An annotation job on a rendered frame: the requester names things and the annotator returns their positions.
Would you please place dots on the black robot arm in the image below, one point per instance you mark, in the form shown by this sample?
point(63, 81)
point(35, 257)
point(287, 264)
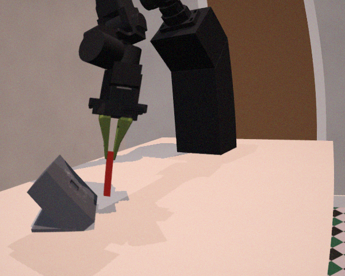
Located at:
point(109, 45)

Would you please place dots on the red rectangular peg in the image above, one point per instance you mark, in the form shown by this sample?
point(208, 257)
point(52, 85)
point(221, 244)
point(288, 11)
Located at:
point(108, 174)

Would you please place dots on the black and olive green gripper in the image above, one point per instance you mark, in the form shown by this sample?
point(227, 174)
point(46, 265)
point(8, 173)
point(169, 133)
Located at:
point(126, 113)

